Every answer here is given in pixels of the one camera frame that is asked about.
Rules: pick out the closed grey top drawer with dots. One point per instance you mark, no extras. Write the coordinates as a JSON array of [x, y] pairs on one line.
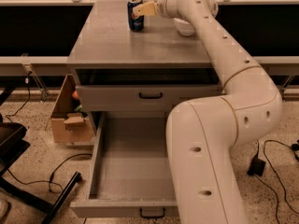
[[140, 97]]

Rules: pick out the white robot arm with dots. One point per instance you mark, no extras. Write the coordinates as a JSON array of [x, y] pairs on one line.
[[200, 132]]

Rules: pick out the black office chair base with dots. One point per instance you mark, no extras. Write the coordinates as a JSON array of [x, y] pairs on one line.
[[27, 171]]

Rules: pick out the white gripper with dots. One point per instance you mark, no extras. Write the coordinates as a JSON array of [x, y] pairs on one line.
[[161, 6]]

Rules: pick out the grey drawer cabinet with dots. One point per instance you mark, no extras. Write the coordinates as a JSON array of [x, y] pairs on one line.
[[107, 52]]

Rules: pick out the blue pepsi can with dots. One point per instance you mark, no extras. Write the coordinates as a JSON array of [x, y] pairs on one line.
[[136, 23]]

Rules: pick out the cardboard box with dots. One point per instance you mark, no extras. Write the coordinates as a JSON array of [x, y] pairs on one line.
[[69, 125]]

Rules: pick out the white ceramic bowl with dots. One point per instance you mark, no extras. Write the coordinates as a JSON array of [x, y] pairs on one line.
[[183, 27]]

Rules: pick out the black power adapter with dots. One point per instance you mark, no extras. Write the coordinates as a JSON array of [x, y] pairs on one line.
[[256, 167]]

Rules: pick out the open grey middle drawer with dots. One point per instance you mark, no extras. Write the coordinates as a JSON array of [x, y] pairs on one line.
[[130, 174]]

